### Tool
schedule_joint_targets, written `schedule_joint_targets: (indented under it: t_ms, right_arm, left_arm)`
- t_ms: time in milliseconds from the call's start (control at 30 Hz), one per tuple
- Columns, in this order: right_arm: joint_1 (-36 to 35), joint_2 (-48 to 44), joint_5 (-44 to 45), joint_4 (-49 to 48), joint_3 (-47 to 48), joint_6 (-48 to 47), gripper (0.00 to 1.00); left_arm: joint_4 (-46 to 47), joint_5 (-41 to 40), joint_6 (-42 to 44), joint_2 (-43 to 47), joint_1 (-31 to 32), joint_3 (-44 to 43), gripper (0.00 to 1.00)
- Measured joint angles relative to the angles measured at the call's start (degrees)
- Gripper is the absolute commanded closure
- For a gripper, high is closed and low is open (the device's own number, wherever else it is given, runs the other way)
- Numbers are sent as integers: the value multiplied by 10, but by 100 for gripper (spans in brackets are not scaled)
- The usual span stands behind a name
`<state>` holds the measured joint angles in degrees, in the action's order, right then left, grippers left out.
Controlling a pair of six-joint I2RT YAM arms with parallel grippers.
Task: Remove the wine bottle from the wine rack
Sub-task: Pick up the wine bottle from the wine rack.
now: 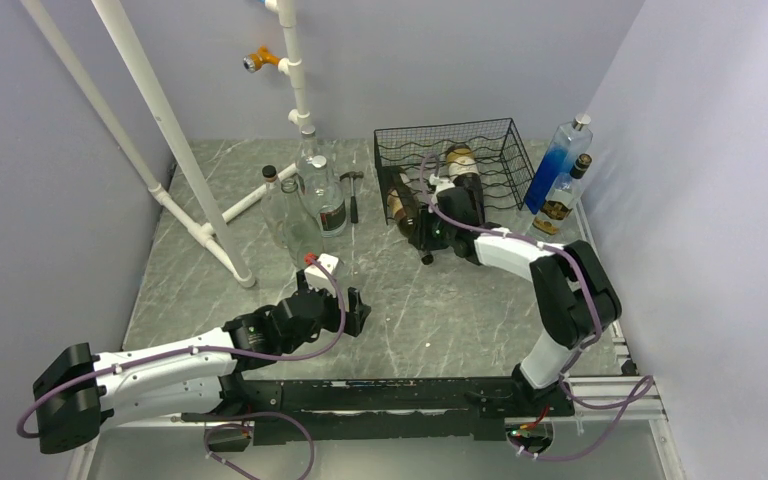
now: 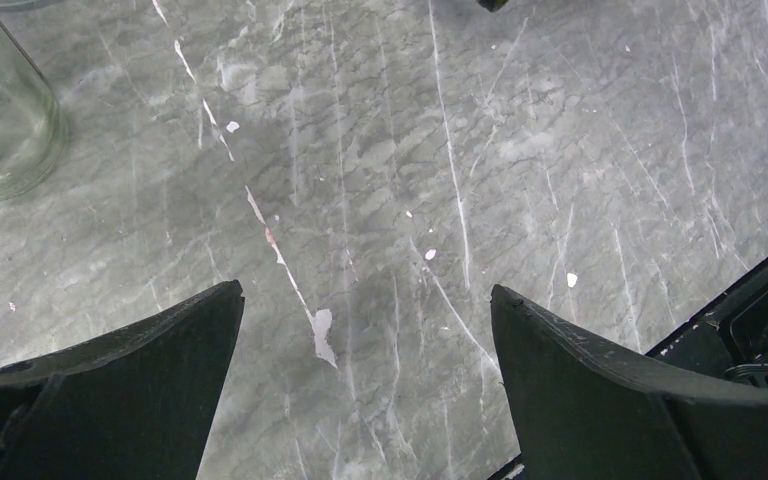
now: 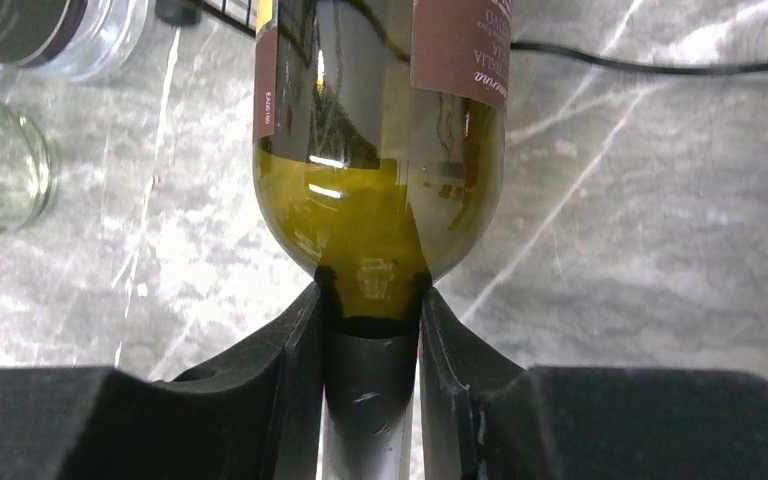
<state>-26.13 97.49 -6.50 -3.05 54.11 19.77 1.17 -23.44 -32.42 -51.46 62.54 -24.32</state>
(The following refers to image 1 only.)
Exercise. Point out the aluminium extrusion rail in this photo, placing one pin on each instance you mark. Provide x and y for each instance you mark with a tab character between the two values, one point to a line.
594	398

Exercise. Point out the white pvc pipe frame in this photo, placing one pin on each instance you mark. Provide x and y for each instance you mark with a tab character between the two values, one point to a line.
214	235

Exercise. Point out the small black handled hammer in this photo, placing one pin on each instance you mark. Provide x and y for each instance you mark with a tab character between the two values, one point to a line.
353	177

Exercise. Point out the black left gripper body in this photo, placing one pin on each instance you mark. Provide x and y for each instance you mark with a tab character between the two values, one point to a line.
330	319

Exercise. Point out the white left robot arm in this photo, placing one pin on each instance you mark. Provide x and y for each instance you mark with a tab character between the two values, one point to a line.
82	393

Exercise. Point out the clear bottle black gold label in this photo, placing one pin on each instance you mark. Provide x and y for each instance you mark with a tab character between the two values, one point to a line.
301	232

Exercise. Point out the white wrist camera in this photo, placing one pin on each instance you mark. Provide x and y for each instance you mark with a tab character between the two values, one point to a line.
440	184
320	276

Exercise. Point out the brown bottle gold foil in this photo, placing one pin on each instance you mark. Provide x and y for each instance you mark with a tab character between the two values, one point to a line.
463	172

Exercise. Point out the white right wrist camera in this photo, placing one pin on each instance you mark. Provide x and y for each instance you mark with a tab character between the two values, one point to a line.
440	184

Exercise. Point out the blue square glass bottle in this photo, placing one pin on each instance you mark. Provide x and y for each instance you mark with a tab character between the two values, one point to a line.
570	140

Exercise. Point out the clear bottle red black label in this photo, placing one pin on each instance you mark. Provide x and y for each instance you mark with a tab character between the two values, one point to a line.
271	204

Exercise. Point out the dark green wine bottle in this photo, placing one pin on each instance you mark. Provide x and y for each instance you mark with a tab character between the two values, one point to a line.
403	206

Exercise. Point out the clear bottle black gold cap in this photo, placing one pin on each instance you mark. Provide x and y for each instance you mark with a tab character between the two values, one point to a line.
562	198

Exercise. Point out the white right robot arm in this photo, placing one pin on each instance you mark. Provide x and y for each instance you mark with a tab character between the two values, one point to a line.
575	296

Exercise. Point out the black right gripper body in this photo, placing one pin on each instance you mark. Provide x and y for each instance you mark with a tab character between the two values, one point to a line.
434	234

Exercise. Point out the clear glass bottle silver cap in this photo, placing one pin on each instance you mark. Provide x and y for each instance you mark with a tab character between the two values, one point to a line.
325	197

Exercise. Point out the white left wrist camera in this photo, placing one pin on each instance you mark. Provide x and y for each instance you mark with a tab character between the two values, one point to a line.
320	276

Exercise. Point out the clear round glass bottle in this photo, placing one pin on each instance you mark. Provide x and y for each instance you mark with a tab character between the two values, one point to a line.
309	149

